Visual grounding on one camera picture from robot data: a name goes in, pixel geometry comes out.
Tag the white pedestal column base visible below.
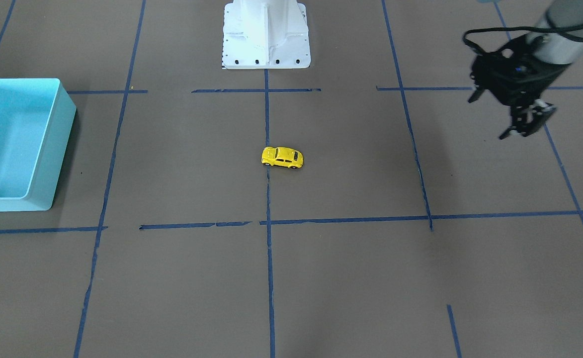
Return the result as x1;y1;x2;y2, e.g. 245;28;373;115
221;0;312;70

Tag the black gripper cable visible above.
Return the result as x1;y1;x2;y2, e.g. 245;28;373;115
462;17;583;55

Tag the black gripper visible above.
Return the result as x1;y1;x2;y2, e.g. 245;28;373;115
495;48;568;140

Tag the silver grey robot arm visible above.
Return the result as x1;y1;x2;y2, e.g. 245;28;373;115
500;0;583;140

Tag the yellow beetle toy car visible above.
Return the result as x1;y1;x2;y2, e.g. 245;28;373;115
261;146;304;169

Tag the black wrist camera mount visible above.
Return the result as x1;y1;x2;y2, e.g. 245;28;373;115
468;52;511;105

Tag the turquoise plastic storage bin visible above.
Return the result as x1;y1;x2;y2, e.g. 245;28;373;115
0;79;77;212

